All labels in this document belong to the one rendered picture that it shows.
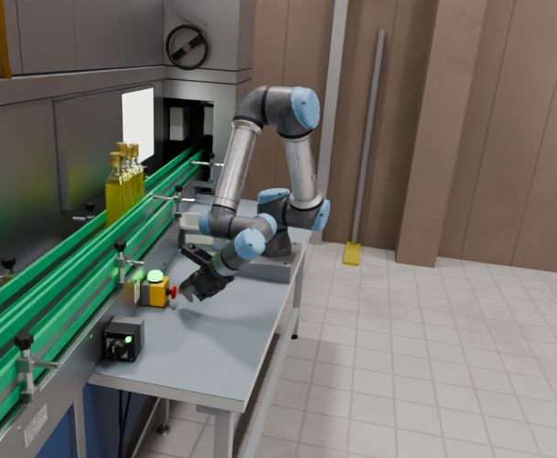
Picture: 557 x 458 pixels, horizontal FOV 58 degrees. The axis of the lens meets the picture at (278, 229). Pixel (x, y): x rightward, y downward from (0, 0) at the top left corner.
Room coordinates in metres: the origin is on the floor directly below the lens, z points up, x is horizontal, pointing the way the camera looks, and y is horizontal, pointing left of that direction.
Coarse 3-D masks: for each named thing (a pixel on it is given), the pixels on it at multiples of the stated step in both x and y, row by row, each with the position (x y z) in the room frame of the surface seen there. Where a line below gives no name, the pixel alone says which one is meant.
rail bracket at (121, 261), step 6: (114, 246) 1.20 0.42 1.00; (120, 246) 1.20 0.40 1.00; (120, 252) 1.20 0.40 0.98; (114, 258) 1.20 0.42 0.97; (120, 258) 1.20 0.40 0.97; (126, 258) 1.21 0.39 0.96; (114, 264) 1.20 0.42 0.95; (120, 264) 1.19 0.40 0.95; (126, 264) 1.21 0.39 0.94; (132, 264) 1.20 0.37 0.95; (138, 264) 1.20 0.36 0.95; (120, 270) 1.20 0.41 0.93; (120, 276) 1.20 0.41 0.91; (120, 282) 1.20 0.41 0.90; (126, 282) 1.21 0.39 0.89; (120, 288) 1.19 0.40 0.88
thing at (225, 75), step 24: (192, 0) 2.65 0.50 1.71; (216, 0) 2.65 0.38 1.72; (240, 0) 2.66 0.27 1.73; (168, 24) 2.66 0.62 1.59; (192, 24) 2.65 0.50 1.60; (216, 24) 2.65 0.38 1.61; (240, 24) 2.70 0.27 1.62; (216, 48) 2.65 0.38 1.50; (240, 48) 2.74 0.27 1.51; (168, 72) 2.66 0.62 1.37; (192, 72) 2.65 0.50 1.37; (216, 72) 2.65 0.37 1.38; (240, 72) 2.78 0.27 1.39; (168, 96) 2.66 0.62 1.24; (192, 96) 2.65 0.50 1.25; (216, 96) 2.65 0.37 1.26; (240, 96) 2.83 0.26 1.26
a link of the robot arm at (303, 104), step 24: (264, 96) 1.51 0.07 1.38; (288, 96) 1.49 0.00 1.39; (312, 96) 1.51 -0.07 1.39; (264, 120) 1.52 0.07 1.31; (288, 120) 1.48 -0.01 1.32; (312, 120) 1.49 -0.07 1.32; (288, 144) 1.55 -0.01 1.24; (312, 168) 1.59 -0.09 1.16; (312, 192) 1.62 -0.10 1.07; (288, 216) 1.67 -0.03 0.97; (312, 216) 1.63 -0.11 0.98
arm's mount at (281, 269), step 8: (296, 248) 1.78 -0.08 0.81; (264, 256) 1.67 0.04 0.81; (280, 256) 1.68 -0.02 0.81; (288, 256) 1.68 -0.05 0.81; (296, 256) 1.72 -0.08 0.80; (248, 264) 1.61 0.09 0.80; (256, 264) 1.60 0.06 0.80; (264, 264) 1.60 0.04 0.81; (272, 264) 1.60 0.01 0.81; (280, 264) 1.60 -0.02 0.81; (288, 264) 1.60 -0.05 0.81; (296, 264) 1.74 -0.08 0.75; (240, 272) 1.61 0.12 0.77; (248, 272) 1.61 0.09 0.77; (256, 272) 1.60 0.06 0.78; (264, 272) 1.60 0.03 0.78; (272, 272) 1.59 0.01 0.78; (280, 272) 1.59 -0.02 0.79; (288, 272) 1.59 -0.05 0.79; (272, 280) 1.59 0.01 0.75; (280, 280) 1.59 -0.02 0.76; (288, 280) 1.58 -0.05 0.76
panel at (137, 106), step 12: (132, 96) 2.11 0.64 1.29; (144, 96) 2.28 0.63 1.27; (132, 108) 2.11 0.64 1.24; (144, 108) 2.27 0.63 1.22; (132, 120) 2.11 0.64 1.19; (144, 120) 2.27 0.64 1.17; (132, 132) 2.10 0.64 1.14; (144, 132) 2.27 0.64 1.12; (144, 144) 2.27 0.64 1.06; (144, 156) 2.27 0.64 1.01
